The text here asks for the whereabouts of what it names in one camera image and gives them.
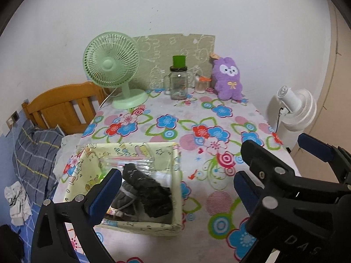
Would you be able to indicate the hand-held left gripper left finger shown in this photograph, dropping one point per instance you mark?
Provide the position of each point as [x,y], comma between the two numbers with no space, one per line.
[105,194]

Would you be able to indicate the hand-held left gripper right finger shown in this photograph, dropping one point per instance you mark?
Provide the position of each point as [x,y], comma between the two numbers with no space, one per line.
[246,191]

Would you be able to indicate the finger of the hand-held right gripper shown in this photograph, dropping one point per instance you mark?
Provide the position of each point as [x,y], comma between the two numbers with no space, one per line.
[266,159]
[315,146]

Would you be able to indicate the grey sock bundle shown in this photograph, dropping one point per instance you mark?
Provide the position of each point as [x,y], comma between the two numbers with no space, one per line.
[126,200]

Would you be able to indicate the clear plastic bag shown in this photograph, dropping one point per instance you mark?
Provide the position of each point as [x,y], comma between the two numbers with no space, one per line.
[129,163]

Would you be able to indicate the black sock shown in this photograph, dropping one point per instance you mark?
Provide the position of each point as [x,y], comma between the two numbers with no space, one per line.
[153,194]

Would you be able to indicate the yellow cartoon fabric storage box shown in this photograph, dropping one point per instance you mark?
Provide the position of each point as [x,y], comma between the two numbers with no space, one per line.
[161,153]

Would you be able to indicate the white standing fan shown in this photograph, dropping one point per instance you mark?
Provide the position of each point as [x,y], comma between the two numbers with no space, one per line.
[304,109]

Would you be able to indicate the white paper sheet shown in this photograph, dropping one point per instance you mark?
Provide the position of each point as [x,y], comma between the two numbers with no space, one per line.
[164,178]

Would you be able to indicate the beige door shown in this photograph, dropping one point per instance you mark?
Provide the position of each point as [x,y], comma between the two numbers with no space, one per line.
[340,87]

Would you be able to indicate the purple plush bunny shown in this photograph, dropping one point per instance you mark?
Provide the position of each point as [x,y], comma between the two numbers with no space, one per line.
[227,87]

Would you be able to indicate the grey plaid pillow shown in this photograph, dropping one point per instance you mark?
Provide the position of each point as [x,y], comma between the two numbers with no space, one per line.
[35,153]

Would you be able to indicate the blue bed sheet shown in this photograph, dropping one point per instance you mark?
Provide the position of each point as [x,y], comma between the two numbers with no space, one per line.
[27,232]

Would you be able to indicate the crumpled white cloth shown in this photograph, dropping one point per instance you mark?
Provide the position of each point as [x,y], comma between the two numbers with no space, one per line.
[17,202]

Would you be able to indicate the floral tablecloth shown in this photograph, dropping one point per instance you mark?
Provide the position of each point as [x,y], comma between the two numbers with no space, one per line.
[178,131]

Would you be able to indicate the small jar with orange lid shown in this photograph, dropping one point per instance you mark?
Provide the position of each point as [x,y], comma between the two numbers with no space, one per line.
[201,86]

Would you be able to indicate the dark cloth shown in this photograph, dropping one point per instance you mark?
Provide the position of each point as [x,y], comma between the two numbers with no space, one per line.
[9,243]

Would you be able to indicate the wooden bed headboard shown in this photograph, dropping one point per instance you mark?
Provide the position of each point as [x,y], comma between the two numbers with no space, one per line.
[60,96]

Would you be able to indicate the glass jar with green lid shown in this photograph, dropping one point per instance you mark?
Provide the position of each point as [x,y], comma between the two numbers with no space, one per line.
[178,87]

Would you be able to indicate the green desk fan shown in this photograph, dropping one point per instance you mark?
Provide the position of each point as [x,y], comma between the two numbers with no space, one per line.
[109,65]

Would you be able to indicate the green patterned board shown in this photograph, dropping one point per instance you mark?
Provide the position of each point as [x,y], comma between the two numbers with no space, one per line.
[164,46]

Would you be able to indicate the wall socket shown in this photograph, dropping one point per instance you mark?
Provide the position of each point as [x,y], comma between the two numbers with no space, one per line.
[13,117]

